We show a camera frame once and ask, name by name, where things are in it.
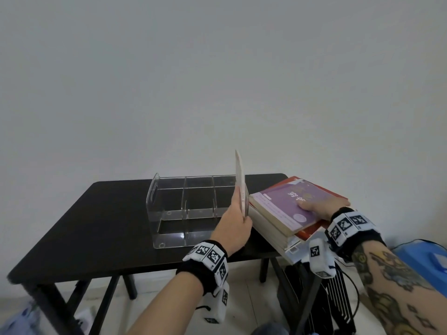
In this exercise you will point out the person's right hand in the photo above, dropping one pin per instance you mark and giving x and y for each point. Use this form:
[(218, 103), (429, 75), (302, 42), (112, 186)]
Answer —
[(328, 206)]

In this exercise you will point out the person's left hand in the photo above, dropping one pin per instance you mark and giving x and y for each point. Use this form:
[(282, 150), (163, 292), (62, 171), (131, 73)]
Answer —
[(228, 232)]

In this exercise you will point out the person's left thumb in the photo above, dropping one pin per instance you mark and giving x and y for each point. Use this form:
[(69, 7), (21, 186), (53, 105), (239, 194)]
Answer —
[(247, 226)]

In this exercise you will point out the person's right fingers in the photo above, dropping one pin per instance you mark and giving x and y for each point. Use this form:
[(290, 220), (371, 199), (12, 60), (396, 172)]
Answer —
[(306, 204)]

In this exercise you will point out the thin pale pink book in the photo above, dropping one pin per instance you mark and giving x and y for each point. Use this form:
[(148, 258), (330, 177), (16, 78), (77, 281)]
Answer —
[(240, 177)]

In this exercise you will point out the person's right forearm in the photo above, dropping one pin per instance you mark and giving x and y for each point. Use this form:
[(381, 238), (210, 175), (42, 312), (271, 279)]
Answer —
[(398, 289)]

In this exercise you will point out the person's left forearm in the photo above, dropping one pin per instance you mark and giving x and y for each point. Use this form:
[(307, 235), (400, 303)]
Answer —
[(169, 307)]

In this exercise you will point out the thick white book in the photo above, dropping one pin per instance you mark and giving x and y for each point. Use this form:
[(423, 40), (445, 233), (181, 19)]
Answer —
[(272, 233)]

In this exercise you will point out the purple cover book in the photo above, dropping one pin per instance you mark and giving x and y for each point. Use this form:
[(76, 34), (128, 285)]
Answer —
[(279, 202)]

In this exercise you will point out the white book with label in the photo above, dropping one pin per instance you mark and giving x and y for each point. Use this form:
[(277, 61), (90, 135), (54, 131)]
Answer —
[(293, 252)]

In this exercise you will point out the black right wristband with markers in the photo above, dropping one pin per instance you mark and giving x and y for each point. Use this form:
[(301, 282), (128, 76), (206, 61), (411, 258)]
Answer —
[(352, 230)]

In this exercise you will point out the black wristband with markers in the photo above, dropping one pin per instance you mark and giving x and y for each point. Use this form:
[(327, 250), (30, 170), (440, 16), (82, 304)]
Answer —
[(204, 265), (352, 230)]

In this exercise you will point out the black left wristband with markers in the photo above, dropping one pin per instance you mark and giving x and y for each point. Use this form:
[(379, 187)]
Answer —
[(204, 265)]

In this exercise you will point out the clear acrylic divider rack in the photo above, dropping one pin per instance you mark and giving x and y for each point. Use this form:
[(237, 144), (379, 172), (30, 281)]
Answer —
[(188, 209)]

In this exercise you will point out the black ribbed rack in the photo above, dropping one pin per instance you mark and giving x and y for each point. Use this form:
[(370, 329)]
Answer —
[(328, 303)]

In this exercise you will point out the blue plastic box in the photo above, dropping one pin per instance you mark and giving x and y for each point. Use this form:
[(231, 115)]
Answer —
[(417, 258)]

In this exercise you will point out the black table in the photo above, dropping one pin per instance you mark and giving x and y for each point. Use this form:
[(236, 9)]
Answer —
[(104, 223)]

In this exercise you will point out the blue white plastic bag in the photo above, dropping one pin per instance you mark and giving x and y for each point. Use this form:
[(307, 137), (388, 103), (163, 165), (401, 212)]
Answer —
[(19, 319)]

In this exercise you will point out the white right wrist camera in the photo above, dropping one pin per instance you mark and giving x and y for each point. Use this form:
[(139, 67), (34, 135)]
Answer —
[(319, 256)]

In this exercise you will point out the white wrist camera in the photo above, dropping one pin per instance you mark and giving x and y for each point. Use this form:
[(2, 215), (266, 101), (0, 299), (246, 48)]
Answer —
[(319, 256), (218, 305)]

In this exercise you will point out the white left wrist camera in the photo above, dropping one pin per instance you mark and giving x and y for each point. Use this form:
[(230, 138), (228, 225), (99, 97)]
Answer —
[(218, 305)]

